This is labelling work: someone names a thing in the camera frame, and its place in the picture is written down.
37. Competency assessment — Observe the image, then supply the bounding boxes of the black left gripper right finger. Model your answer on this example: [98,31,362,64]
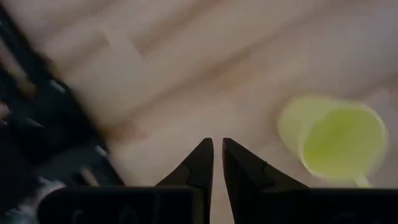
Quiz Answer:
[221,137,309,224]

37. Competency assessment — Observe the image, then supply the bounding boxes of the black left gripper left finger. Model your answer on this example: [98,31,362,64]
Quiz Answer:
[154,137,215,224]

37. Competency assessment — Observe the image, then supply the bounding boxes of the yellow mug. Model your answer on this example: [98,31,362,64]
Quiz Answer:
[275,94,389,189]

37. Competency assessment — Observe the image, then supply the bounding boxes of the black metal table frame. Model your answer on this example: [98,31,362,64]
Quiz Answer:
[0,6,126,224]

